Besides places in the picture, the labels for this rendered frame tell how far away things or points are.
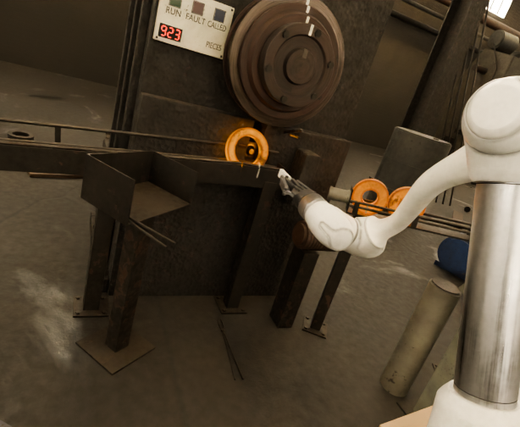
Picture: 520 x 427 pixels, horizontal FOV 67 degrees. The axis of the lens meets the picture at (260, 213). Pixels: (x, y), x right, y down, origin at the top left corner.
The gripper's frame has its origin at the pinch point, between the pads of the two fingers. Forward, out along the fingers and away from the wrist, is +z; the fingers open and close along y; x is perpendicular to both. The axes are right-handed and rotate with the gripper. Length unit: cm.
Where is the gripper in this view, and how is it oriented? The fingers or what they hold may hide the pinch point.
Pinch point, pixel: (284, 176)
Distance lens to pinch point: 143.2
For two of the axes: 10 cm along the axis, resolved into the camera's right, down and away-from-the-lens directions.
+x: 3.1, -8.6, -4.2
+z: -3.5, -5.1, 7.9
